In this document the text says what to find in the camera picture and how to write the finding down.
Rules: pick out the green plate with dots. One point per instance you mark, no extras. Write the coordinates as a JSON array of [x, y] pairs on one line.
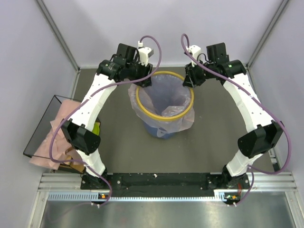
[[96, 128]]

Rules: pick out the blue trash bin yellow rim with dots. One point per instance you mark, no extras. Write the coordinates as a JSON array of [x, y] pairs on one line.
[[161, 133]]

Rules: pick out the black wire frame shelf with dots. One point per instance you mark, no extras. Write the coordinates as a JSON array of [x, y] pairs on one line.
[[43, 128]]

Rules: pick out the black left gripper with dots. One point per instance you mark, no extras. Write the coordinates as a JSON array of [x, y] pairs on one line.
[[145, 71]]

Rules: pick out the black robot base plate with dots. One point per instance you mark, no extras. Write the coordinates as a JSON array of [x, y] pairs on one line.
[[172, 184]]

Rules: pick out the aluminium frame rail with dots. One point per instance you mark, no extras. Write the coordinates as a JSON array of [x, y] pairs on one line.
[[271, 201]]

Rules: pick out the grey slotted cable duct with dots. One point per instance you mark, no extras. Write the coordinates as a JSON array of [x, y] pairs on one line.
[[73, 196]]

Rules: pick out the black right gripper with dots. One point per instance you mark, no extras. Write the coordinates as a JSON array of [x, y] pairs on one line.
[[191, 80]]

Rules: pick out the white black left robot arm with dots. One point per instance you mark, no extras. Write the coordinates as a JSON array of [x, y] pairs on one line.
[[128, 62]]

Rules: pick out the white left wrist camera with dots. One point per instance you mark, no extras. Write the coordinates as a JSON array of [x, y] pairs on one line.
[[144, 53]]

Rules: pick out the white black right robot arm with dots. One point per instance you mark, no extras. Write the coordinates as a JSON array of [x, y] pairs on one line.
[[263, 132]]

